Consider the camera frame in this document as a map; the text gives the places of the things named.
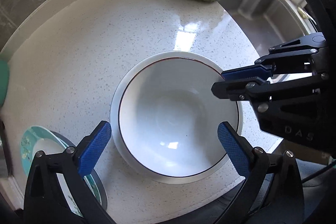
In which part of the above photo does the plain white bowl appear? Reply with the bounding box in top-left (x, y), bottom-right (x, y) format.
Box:
top-left (109, 50), bottom-right (244, 185)

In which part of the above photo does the teal plastic basin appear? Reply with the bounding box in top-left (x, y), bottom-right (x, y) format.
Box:
top-left (0, 60), bottom-right (10, 107)

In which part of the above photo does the black cable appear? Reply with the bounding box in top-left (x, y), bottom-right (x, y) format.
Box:
top-left (300, 160), bottom-right (336, 184)

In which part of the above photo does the steel sink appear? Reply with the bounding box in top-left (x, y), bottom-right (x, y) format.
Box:
top-left (219, 0), bottom-right (317, 56)

